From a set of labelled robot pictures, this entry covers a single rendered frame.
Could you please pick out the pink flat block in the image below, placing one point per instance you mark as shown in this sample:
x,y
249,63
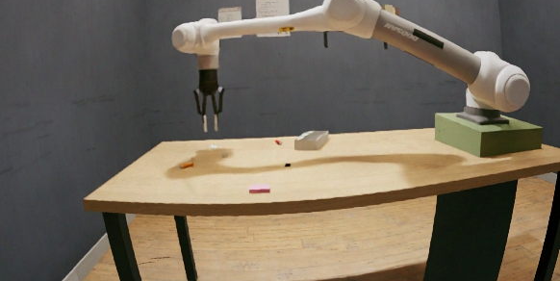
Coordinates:
x,y
259,188

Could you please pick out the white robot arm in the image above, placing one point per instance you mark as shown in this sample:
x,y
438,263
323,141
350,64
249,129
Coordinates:
x,y
503,86

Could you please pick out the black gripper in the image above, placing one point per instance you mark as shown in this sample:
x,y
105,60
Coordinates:
x,y
206,88

